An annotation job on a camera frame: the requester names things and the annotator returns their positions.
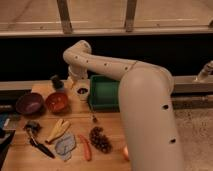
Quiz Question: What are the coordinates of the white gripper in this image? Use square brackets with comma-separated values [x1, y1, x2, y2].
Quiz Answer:
[67, 66, 88, 87]

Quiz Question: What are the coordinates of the white cup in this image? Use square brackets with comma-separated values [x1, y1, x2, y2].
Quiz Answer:
[74, 81, 90, 101]

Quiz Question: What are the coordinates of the red bowl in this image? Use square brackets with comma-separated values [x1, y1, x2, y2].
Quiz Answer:
[45, 92, 68, 113]

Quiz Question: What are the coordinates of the purple bowl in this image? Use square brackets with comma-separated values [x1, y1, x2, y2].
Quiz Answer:
[15, 92, 44, 115]

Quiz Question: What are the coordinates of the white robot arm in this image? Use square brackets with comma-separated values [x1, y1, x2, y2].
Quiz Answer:
[63, 40, 185, 171]

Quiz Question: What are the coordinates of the green plastic tray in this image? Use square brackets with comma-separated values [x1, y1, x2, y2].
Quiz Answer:
[88, 75, 119, 111]

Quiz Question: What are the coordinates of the small metal spoon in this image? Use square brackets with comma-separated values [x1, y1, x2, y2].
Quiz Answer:
[88, 103, 99, 124]

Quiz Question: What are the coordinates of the yellow banana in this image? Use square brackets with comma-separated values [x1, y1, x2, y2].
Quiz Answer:
[45, 119, 70, 144]

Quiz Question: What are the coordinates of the wooden cutting board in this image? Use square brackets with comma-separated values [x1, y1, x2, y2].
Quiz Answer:
[1, 82, 133, 171]

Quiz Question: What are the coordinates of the dark grape bunch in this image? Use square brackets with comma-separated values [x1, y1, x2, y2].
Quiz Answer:
[89, 127, 112, 154]

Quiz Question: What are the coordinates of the orange carrot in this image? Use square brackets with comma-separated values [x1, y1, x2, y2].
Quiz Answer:
[78, 135, 92, 161]

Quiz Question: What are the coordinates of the blue grey cloth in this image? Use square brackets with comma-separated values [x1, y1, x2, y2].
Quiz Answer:
[55, 133, 76, 161]

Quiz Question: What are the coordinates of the orange yellow apple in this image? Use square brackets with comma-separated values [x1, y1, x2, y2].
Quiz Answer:
[123, 146, 129, 161]

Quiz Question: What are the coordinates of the black handled peeler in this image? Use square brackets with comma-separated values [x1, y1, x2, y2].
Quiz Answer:
[24, 121, 55, 158]

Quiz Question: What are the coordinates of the white bracket on rail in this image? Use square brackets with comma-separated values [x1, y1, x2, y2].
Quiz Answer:
[195, 60, 213, 82]

